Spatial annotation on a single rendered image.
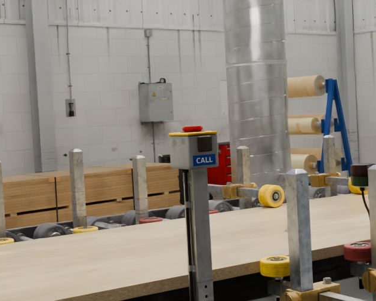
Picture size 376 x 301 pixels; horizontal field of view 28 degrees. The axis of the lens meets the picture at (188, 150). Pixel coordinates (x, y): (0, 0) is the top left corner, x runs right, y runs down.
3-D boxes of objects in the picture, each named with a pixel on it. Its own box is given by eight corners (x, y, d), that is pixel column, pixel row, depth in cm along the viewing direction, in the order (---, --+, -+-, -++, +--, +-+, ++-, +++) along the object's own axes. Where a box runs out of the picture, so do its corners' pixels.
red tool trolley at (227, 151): (261, 197, 1046) (258, 140, 1042) (225, 204, 992) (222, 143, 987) (234, 196, 1079) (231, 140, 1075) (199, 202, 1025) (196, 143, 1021)
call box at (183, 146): (219, 170, 145) (217, 130, 145) (189, 173, 142) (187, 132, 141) (199, 169, 151) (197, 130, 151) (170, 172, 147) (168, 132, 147)
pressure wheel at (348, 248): (385, 288, 186) (383, 242, 185) (361, 294, 181) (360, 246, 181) (361, 283, 193) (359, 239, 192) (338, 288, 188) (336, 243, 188)
